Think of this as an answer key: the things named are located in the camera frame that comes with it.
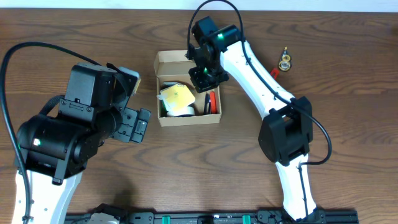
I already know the brown cardboard box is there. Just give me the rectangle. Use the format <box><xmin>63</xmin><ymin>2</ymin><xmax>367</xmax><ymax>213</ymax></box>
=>
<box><xmin>154</xmin><ymin>50</ymin><xmax>222</xmax><ymax>127</ymax></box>

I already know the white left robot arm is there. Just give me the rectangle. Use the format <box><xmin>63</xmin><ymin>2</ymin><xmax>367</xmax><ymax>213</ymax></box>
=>
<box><xmin>12</xmin><ymin>63</ymin><xmax>150</xmax><ymax>223</ymax></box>

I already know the white tape roll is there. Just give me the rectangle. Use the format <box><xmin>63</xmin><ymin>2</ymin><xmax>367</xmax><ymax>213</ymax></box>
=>
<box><xmin>167</xmin><ymin>106</ymin><xmax>195</xmax><ymax>117</ymax></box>

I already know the red utility knife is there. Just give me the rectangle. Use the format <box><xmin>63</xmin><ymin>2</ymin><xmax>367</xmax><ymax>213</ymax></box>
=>
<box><xmin>270</xmin><ymin>68</ymin><xmax>279</xmax><ymax>80</ymax></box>

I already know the green tape roll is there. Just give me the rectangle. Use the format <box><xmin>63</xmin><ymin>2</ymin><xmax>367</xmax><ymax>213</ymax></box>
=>
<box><xmin>160</xmin><ymin>100</ymin><xmax>167</xmax><ymax>113</ymax></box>

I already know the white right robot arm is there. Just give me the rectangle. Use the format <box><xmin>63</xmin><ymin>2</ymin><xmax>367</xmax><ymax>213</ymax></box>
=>
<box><xmin>187</xmin><ymin>17</ymin><xmax>317</xmax><ymax>222</ymax></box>

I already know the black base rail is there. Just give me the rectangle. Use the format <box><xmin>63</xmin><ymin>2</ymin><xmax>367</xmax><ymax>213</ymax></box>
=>
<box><xmin>63</xmin><ymin>202</ymin><xmax>360</xmax><ymax>224</ymax></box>

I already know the red stapler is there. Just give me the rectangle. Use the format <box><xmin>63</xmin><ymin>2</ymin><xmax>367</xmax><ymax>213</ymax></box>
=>
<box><xmin>203</xmin><ymin>91</ymin><xmax>217</xmax><ymax>115</ymax></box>

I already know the white yellow sticky note pad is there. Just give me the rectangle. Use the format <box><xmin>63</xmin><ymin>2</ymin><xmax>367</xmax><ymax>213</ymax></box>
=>
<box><xmin>157</xmin><ymin>82</ymin><xmax>195</xmax><ymax>111</ymax></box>

